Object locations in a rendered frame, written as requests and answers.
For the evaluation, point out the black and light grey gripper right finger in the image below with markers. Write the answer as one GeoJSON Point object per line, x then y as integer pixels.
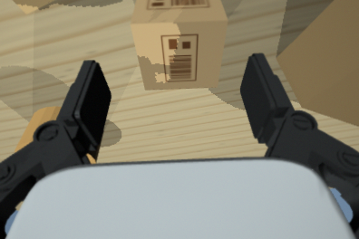
{"type": "Point", "coordinates": [295, 133]}

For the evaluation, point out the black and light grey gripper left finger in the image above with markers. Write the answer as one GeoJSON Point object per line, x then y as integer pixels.
{"type": "Point", "coordinates": [58, 144]}

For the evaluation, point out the brown rectangular block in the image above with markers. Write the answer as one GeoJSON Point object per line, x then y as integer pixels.
{"type": "Point", "coordinates": [322, 64]}

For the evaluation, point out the tan wooden ring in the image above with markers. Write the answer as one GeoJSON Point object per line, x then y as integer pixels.
{"type": "Point", "coordinates": [40, 117]}

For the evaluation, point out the brown cardboard box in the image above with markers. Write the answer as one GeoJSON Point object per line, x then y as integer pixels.
{"type": "Point", "coordinates": [179, 43]}

